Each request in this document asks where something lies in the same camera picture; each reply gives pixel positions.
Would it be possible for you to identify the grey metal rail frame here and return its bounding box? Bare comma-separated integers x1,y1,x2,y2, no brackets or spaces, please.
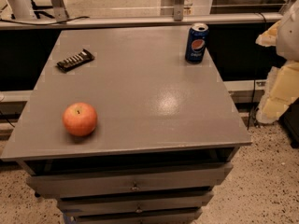
1,0,296,29

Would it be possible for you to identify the white pipe background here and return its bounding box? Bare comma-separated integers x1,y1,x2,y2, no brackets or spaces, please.
7,0,36,20

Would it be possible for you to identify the black snack bar wrapper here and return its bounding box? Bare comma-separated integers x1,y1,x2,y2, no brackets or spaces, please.
57,49,94,72

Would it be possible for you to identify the bottom grey drawer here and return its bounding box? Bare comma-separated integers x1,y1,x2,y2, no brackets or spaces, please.
65,208,202,224

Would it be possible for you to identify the red apple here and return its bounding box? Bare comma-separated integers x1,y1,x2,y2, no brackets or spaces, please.
62,103,97,136

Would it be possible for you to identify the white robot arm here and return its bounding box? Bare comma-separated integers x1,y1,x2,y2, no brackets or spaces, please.
256,7,299,124

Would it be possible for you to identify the grey drawer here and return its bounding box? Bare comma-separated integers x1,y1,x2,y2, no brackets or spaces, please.
58,190,213,217
27,162,233,198
65,208,202,224

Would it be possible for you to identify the middle grey drawer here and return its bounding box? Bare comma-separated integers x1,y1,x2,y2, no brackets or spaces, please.
58,190,213,217

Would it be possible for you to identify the black cable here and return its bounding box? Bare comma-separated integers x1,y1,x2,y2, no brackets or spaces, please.
0,15,91,26

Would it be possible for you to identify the grey drawer cabinet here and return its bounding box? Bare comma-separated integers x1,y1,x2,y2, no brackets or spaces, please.
0,25,253,224

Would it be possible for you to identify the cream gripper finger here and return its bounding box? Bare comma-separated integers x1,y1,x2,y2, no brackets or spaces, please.
256,61,299,124
255,21,280,47

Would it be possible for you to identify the top grey drawer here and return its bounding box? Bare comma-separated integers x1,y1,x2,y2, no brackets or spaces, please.
27,162,233,198

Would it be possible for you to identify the blue pepsi can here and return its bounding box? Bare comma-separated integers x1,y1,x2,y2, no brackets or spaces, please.
185,23,208,63

